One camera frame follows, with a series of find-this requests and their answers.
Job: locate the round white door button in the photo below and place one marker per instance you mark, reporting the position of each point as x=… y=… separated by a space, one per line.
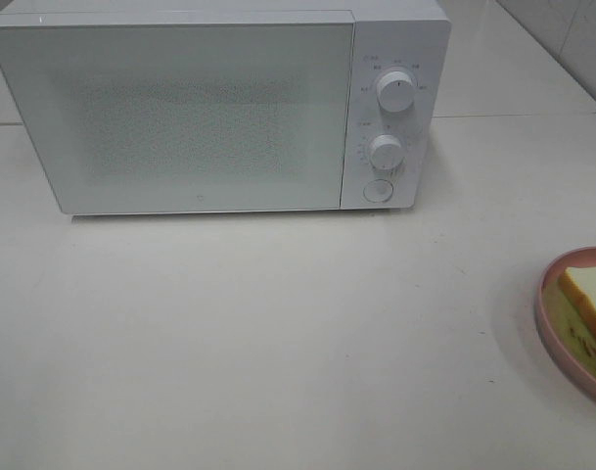
x=378 y=191

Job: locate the lower white timer knob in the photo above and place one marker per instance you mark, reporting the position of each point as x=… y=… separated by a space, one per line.
x=385 y=152

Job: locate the pink round plate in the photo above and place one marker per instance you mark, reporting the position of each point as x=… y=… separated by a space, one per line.
x=567 y=341

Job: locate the upper white power knob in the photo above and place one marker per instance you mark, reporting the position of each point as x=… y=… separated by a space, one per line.
x=396 y=89

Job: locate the white microwave oven body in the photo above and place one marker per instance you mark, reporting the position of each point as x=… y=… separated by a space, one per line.
x=386 y=34

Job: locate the white microwave door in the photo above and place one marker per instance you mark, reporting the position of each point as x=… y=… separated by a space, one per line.
x=166 y=119

